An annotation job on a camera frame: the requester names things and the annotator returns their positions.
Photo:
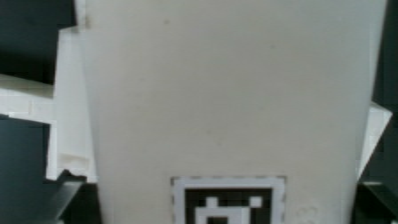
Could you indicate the small white cube part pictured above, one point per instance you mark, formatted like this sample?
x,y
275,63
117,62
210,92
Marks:
x,y
229,84

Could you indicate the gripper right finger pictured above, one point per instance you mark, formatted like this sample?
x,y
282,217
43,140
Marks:
x,y
375,206

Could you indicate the white U-shaped fence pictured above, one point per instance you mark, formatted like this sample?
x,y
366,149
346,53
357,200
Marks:
x,y
53,104

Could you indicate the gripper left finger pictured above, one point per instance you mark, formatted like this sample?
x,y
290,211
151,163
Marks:
x,y
71,206

